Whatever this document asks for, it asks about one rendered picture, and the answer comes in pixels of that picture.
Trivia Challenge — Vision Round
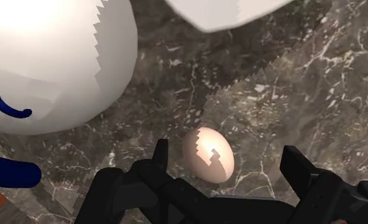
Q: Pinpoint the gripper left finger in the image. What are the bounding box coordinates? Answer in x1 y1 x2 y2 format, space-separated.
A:
74 138 213 224

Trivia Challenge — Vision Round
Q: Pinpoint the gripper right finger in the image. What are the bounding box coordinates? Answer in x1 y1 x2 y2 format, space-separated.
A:
279 144 368 224

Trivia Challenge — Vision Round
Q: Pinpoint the beige egg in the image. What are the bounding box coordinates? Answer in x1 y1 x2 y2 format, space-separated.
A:
181 127 236 184

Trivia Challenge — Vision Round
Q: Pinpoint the white round figure blue trim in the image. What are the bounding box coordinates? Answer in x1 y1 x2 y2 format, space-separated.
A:
0 0 139 189

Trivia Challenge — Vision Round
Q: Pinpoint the white rounded object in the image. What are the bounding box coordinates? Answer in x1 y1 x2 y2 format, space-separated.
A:
164 0 294 33

